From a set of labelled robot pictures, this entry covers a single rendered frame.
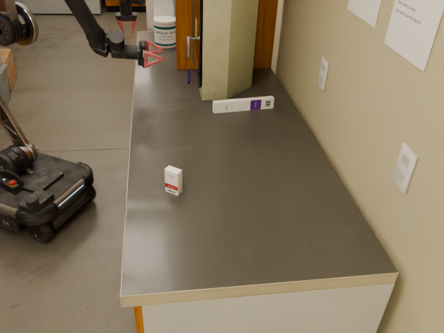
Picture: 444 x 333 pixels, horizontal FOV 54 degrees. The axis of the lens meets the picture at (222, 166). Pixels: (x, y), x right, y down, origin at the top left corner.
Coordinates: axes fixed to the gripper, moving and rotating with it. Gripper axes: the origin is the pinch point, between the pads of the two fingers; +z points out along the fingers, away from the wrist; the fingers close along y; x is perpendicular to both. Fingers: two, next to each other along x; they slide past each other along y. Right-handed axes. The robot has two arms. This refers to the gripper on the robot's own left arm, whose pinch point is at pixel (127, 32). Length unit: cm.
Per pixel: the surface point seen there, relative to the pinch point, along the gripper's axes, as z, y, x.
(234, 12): -21, 45, -44
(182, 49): 6.1, 26.0, -8.3
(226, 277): 17, 29, -146
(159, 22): 1.3, 15.8, 23.7
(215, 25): -16, 37, -45
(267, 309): 27, 39, -149
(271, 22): -7, 70, -8
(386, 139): -6, 76, -122
